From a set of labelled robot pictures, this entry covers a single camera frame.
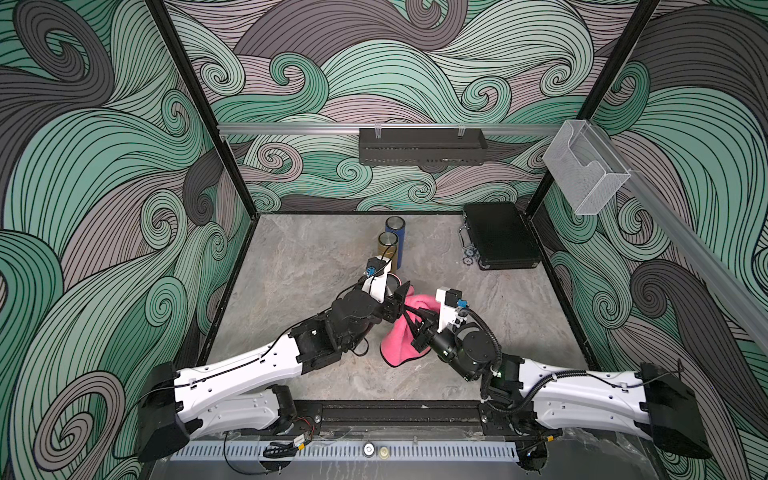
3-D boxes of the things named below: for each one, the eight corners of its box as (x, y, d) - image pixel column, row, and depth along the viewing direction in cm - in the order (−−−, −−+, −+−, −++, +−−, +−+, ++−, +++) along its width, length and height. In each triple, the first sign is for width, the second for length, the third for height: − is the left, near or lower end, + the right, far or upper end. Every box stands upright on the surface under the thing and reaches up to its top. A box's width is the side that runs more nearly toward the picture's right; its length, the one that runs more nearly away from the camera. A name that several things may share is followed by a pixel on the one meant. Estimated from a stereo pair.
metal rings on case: (463, 265, 107) (465, 261, 105) (454, 225, 120) (455, 220, 118) (477, 265, 107) (479, 261, 105) (466, 225, 120) (468, 220, 118)
